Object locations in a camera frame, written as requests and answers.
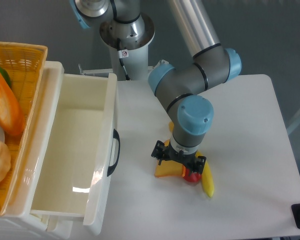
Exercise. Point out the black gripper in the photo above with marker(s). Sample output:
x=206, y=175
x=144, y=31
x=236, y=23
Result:
x=193, y=163

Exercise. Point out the yellow toy bread slice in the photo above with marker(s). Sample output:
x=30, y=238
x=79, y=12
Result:
x=169, y=169

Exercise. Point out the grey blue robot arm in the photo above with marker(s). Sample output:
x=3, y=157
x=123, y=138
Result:
x=178, y=91

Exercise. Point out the red toy bell pepper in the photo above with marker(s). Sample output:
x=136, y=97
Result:
x=191, y=177

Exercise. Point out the yellow toy banana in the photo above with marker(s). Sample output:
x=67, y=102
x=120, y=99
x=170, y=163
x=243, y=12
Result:
x=207, y=181

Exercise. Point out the yellow toy food piece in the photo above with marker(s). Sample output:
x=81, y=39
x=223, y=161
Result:
x=171, y=126

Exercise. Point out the white open plastic drawer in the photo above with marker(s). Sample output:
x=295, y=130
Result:
x=73, y=185

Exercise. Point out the white plastic drawer cabinet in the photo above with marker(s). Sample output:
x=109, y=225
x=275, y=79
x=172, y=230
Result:
x=19, y=223

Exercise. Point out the orange toy baguette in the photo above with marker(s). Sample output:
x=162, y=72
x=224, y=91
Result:
x=12, y=119

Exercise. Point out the orange woven basket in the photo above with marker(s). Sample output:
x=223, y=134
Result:
x=24, y=64

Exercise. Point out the green toy vegetable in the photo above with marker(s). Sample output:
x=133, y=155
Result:
x=6, y=77

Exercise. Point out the black drawer handle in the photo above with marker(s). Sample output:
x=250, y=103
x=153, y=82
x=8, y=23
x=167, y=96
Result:
x=115, y=152

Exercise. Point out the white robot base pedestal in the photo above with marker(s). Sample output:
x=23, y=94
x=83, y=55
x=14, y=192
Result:
x=128, y=46

